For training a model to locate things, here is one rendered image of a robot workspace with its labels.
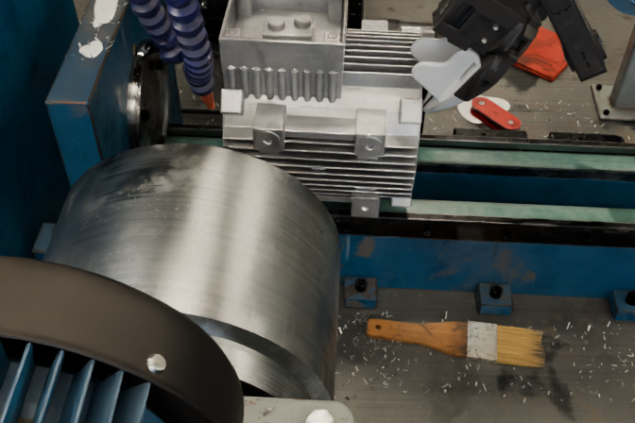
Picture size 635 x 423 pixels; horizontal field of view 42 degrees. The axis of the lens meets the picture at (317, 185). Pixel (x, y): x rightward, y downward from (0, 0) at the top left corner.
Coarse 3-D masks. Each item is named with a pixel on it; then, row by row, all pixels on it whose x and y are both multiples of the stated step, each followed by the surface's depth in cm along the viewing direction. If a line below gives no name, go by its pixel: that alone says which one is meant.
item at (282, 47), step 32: (256, 0) 86; (288, 0) 86; (320, 0) 86; (224, 32) 79; (256, 32) 84; (288, 32) 82; (320, 32) 84; (224, 64) 80; (256, 64) 80; (288, 64) 80; (320, 64) 80; (256, 96) 83; (320, 96) 82
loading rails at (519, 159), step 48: (432, 144) 101; (480, 144) 101; (528, 144) 100; (576, 144) 100; (624, 144) 100; (432, 192) 103; (480, 192) 102; (528, 192) 102; (576, 192) 101; (624, 192) 101; (384, 240) 94; (432, 240) 94; (480, 240) 93; (528, 240) 93; (576, 240) 92; (624, 240) 92; (432, 288) 100; (480, 288) 98; (528, 288) 99; (576, 288) 99; (624, 288) 98
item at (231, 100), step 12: (228, 96) 81; (240, 96) 81; (228, 108) 81; (240, 108) 81; (408, 108) 80; (420, 108) 80; (408, 120) 80; (420, 120) 80; (396, 204) 89; (408, 204) 89
